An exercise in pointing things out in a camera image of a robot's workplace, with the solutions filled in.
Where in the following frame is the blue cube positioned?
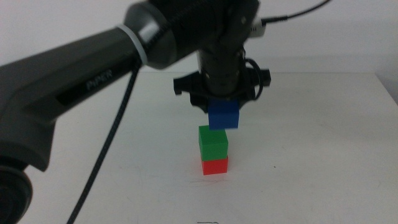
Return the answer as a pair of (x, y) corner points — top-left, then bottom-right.
(208, 99), (241, 131)

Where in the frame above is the green cube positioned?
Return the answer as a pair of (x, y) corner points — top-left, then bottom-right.
(198, 124), (229, 162)

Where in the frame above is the red cube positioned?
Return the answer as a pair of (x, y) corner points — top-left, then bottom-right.
(201, 156), (229, 176)

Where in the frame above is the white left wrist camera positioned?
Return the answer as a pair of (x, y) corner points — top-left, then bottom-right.
(248, 16), (267, 39)

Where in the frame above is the thin black left camera cable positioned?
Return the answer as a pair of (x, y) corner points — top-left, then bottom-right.
(243, 0), (331, 102)

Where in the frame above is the braided black left arm cable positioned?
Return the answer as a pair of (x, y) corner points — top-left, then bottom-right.
(66, 62), (140, 224)

